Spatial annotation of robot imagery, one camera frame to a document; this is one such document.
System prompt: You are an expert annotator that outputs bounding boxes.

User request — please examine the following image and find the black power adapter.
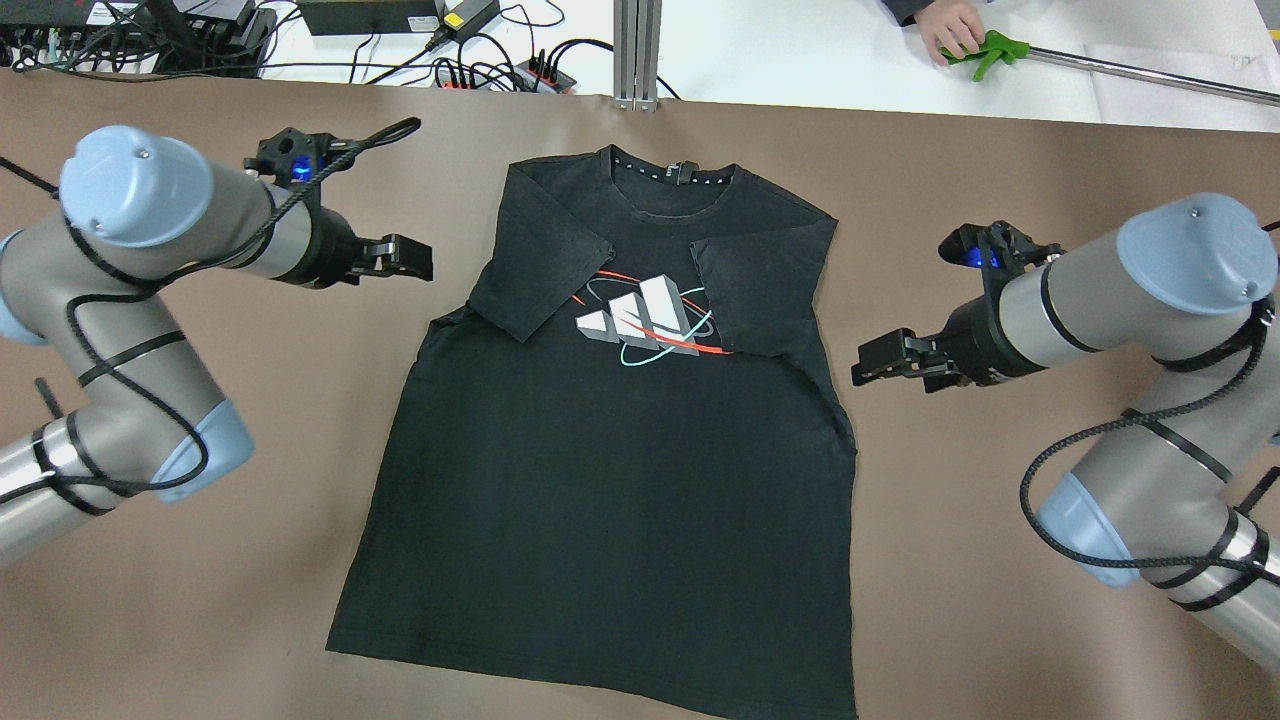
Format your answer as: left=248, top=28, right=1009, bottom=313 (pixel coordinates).
left=294, top=1, right=448, bottom=37

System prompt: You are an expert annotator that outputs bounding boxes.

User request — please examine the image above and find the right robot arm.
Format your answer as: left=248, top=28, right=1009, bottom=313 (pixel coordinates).
left=851, top=193, right=1279, bottom=673

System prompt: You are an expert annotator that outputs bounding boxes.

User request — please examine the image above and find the black t-shirt with logo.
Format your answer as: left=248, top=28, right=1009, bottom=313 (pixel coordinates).
left=326, top=146, right=858, bottom=719

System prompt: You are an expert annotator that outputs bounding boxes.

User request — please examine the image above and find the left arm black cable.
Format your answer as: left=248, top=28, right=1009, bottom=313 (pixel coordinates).
left=0, top=117, right=422, bottom=516

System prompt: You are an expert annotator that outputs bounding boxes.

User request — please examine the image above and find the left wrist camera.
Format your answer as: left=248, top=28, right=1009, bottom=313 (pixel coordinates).
left=242, top=127, right=346, bottom=190

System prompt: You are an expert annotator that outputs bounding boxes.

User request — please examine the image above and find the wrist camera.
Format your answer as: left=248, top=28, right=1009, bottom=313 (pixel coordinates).
left=242, top=127, right=346, bottom=190
left=937, top=222, right=1066, bottom=275

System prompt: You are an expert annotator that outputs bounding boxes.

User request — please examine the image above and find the aluminium frame post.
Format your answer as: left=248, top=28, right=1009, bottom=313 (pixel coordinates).
left=612, top=0, right=662, bottom=113

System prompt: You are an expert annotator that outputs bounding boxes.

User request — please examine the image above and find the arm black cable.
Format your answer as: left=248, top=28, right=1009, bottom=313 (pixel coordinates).
left=1018, top=300, right=1280, bottom=612
left=0, top=117, right=422, bottom=516

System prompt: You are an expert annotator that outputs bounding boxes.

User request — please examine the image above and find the operator hand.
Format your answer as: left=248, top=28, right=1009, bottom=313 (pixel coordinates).
left=911, top=1, right=987, bottom=67

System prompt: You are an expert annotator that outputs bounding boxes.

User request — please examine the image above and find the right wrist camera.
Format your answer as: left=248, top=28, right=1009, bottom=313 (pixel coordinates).
left=937, top=222, right=1066, bottom=275

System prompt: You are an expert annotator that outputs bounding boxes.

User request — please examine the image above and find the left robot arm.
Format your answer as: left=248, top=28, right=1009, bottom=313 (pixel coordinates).
left=3, top=117, right=433, bottom=565

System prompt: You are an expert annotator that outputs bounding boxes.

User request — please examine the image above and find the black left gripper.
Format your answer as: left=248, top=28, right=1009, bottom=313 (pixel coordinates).
left=308, top=208, right=434, bottom=290

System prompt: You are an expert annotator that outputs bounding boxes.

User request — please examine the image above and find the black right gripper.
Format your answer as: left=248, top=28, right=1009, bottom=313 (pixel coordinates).
left=851, top=299, right=1012, bottom=393

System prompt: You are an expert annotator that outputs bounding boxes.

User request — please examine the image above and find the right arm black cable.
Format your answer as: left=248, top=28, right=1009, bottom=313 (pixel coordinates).
left=1018, top=300, right=1280, bottom=612

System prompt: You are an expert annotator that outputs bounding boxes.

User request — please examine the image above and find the green handled grabber stick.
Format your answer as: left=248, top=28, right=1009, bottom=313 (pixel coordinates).
left=940, top=31, right=1279, bottom=108

